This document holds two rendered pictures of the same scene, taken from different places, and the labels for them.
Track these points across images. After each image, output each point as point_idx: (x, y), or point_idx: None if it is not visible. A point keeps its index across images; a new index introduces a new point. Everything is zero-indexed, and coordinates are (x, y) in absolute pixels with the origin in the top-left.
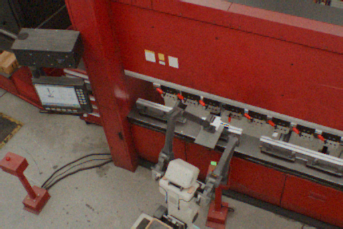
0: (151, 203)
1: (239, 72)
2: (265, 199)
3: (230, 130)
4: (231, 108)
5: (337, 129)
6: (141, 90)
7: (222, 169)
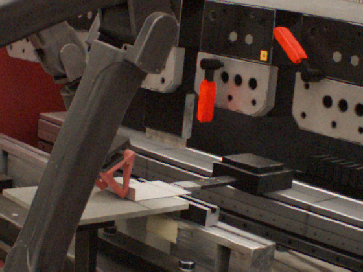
0: None
1: None
2: None
3: (210, 230)
4: (227, 30)
5: None
6: (2, 133)
7: (14, 260)
